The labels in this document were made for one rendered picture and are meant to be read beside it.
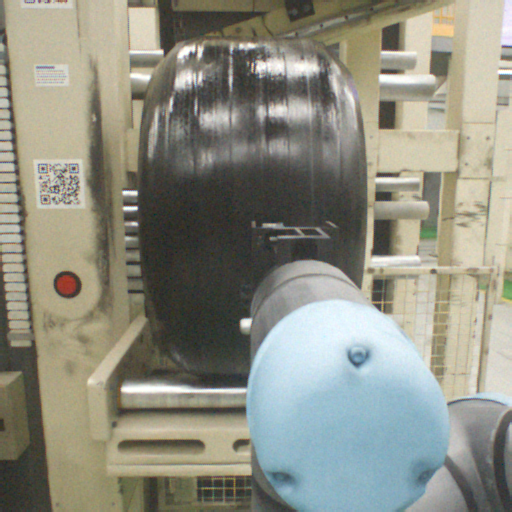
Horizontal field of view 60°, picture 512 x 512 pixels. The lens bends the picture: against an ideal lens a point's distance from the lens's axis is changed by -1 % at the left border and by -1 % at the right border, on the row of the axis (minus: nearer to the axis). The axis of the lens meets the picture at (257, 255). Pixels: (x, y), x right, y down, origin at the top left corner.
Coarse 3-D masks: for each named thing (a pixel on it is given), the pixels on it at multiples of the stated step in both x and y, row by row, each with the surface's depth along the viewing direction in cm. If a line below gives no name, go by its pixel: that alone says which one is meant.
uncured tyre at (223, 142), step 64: (192, 64) 56; (256, 64) 56; (320, 64) 57; (192, 128) 51; (256, 128) 52; (320, 128) 52; (192, 192) 50; (256, 192) 51; (320, 192) 51; (192, 256) 52; (192, 320) 55
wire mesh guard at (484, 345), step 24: (408, 312) 117; (432, 312) 117; (456, 312) 118; (480, 312) 118; (456, 360) 120; (480, 360) 120; (480, 384) 120; (192, 504) 125; (216, 504) 125; (240, 504) 125
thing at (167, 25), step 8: (160, 0) 94; (168, 0) 94; (160, 8) 95; (168, 8) 95; (160, 16) 96; (168, 16) 96; (160, 24) 97; (168, 24) 97; (168, 32) 98; (168, 40) 99; (168, 48) 100
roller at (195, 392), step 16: (128, 384) 68; (144, 384) 68; (160, 384) 68; (176, 384) 68; (192, 384) 68; (208, 384) 68; (224, 384) 68; (240, 384) 68; (128, 400) 67; (144, 400) 67; (160, 400) 67; (176, 400) 67; (192, 400) 67; (208, 400) 67; (224, 400) 67; (240, 400) 67
